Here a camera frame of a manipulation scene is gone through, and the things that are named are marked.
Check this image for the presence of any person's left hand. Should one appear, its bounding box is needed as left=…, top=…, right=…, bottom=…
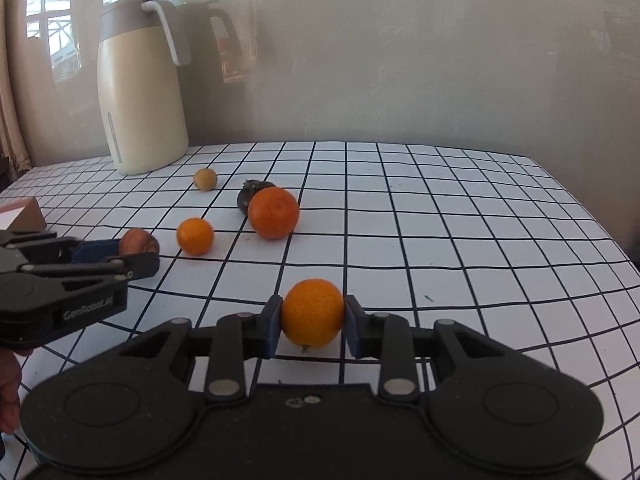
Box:
left=0, top=347, right=24, bottom=436

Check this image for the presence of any dark purple round fruit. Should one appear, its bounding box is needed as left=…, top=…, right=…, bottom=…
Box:
left=236, top=179, right=277, bottom=217

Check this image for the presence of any brown cardboard box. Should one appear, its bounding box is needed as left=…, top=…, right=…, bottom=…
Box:
left=0, top=197, right=47, bottom=234

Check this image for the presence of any beige patterned curtain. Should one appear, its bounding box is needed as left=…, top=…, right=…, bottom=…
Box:
left=0, top=0, right=32, bottom=173

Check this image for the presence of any black-and-white checked tablecloth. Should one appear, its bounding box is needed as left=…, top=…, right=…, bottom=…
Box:
left=0, top=141, right=640, bottom=480

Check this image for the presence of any large orange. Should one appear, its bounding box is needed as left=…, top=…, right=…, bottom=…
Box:
left=247, top=186, right=301, bottom=240

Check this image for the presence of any small tan round fruit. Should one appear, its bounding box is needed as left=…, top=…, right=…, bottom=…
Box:
left=193, top=168, right=219, bottom=193

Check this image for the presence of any cream thermos jug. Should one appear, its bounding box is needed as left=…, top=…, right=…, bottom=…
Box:
left=96, top=0, right=194, bottom=176

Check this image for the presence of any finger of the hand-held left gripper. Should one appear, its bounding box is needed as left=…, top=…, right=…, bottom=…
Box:
left=0, top=230, right=122, bottom=265
left=20, top=253, right=161, bottom=292

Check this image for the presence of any small orange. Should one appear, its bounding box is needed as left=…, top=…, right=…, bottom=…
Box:
left=176, top=217, right=215, bottom=256

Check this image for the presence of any medium orange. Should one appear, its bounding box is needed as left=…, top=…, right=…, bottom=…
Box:
left=281, top=278, right=346, bottom=352

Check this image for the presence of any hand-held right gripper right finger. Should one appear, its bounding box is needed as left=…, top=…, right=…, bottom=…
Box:
left=344, top=294, right=521, bottom=404

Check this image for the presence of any brown wrinkled fruit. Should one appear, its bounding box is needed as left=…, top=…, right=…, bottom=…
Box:
left=118, top=228, right=161, bottom=257

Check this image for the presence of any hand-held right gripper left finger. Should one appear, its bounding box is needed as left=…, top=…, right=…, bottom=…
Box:
left=118, top=294, right=285, bottom=403

